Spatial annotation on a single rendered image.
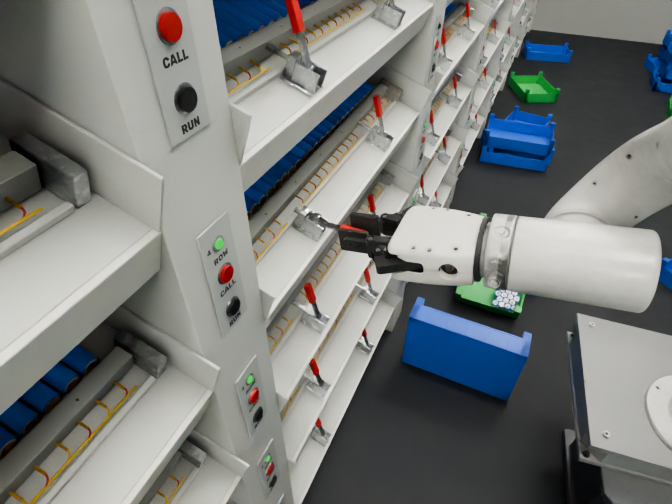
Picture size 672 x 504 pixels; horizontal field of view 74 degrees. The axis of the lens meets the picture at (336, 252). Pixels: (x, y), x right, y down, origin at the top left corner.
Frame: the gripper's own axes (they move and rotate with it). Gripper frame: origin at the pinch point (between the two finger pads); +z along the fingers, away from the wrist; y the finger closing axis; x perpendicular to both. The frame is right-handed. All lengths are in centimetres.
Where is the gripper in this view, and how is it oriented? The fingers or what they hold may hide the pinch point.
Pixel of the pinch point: (360, 232)
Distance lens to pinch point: 57.6
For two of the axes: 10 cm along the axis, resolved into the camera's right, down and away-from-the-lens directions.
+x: -1.5, -7.9, -6.0
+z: -9.0, -1.4, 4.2
